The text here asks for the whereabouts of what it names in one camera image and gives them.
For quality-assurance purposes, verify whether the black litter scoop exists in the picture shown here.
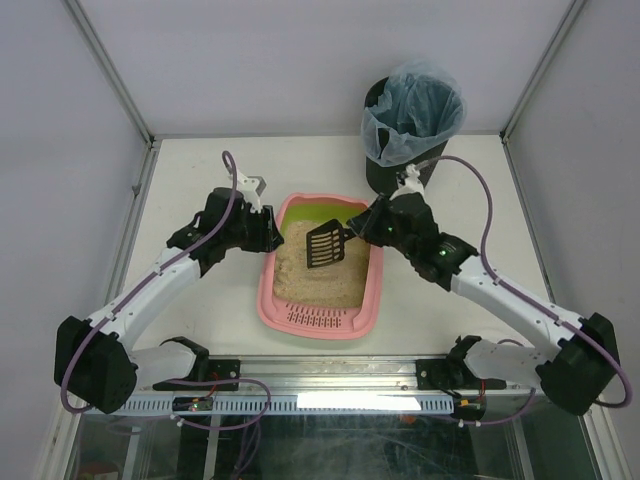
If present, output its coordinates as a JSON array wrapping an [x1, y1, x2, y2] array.
[[305, 219, 356, 269]]

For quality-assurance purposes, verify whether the pink litter box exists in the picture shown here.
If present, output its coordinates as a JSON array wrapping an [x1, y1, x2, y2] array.
[[257, 193, 384, 340]]

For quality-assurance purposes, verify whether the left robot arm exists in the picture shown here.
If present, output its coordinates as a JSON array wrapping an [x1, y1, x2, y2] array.
[[54, 187, 284, 414]]

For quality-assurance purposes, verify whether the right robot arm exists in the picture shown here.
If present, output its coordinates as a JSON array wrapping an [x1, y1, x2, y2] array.
[[347, 193, 632, 416]]

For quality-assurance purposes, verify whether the beige cat litter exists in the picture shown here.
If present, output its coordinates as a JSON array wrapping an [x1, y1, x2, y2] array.
[[273, 221, 370, 308]]

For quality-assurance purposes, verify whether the blue plastic bin liner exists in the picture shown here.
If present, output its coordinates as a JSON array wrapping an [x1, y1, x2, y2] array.
[[361, 59, 467, 168]]

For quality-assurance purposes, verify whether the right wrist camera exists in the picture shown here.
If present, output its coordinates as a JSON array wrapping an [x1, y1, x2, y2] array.
[[390, 164, 425, 200]]

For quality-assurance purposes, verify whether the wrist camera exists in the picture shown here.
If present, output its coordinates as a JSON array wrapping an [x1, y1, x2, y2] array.
[[237, 172, 266, 213], [390, 164, 425, 200]]

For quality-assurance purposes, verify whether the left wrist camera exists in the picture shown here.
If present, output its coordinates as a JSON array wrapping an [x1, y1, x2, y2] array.
[[237, 172, 266, 213]]

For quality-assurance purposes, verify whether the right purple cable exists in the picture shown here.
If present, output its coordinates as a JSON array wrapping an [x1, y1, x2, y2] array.
[[424, 155, 629, 429]]

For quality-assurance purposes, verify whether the purple cable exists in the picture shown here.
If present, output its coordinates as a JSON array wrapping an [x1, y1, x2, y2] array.
[[59, 149, 241, 412], [424, 155, 629, 429]]

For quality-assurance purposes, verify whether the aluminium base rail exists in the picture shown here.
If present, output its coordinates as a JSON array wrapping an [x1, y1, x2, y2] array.
[[134, 354, 546, 399]]

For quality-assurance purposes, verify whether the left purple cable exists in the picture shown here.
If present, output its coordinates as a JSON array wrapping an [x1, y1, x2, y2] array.
[[59, 149, 241, 412]]

